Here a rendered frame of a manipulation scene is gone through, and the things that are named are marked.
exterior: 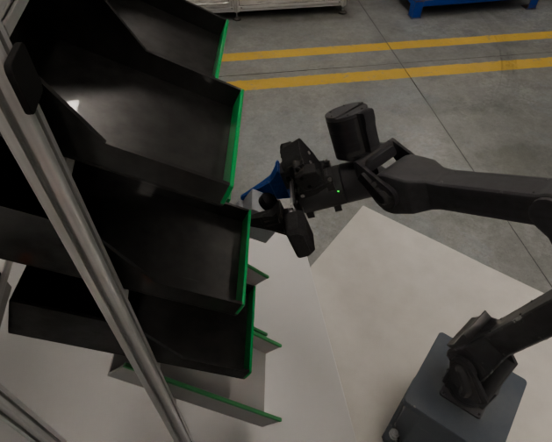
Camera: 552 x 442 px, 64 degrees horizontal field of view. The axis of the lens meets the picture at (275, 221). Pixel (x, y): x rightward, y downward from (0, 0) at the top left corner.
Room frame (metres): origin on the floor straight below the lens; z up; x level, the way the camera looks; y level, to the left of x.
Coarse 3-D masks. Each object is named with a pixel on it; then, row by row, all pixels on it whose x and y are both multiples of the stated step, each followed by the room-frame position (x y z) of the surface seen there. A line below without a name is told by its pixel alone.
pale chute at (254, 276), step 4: (248, 264) 0.51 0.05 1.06; (248, 268) 0.51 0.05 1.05; (252, 268) 0.51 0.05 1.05; (256, 268) 0.51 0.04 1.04; (248, 272) 0.51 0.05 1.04; (252, 272) 0.51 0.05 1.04; (256, 272) 0.51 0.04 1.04; (260, 272) 0.51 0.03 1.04; (248, 276) 0.51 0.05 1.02; (252, 276) 0.51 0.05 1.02; (256, 276) 0.51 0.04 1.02; (260, 276) 0.51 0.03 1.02; (264, 276) 0.51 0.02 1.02; (268, 276) 0.51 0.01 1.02; (248, 280) 0.51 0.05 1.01; (252, 280) 0.51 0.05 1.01; (256, 280) 0.51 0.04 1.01; (260, 280) 0.51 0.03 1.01; (252, 284) 0.51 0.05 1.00; (256, 284) 0.51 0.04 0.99; (256, 328) 0.39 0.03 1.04; (260, 332) 0.38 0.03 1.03; (264, 332) 0.38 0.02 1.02
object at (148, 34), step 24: (120, 0) 0.49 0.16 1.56; (144, 0) 0.51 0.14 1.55; (168, 0) 0.51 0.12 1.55; (144, 24) 0.46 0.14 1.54; (168, 24) 0.48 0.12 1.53; (192, 24) 0.51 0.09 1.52; (216, 24) 0.51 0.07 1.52; (168, 48) 0.43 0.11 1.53; (192, 48) 0.45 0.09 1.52; (216, 48) 0.47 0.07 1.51; (216, 72) 0.39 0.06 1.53
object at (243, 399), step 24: (264, 336) 0.36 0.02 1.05; (120, 360) 0.26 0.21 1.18; (264, 360) 0.35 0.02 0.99; (168, 384) 0.24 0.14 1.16; (192, 384) 0.26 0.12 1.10; (216, 384) 0.27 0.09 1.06; (240, 384) 0.29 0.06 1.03; (264, 384) 0.30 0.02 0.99; (216, 408) 0.24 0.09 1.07; (240, 408) 0.23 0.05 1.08
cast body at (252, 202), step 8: (256, 192) 0.47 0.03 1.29; (240, 200) 0.48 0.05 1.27; (248, 200) 0.46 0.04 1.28; (256, 200) 0.46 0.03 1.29; (264, 200) 0.45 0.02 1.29; (272, 200) 0.46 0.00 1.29; (248, 208) 0.44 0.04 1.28; (256, 208) 0.44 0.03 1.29; (264, 208) 0.45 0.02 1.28; (256, 232) 0.44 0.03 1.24; (264, 232) 0.44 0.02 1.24; (272, 232) 0.44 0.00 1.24; (264, 240) 0.44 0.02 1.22
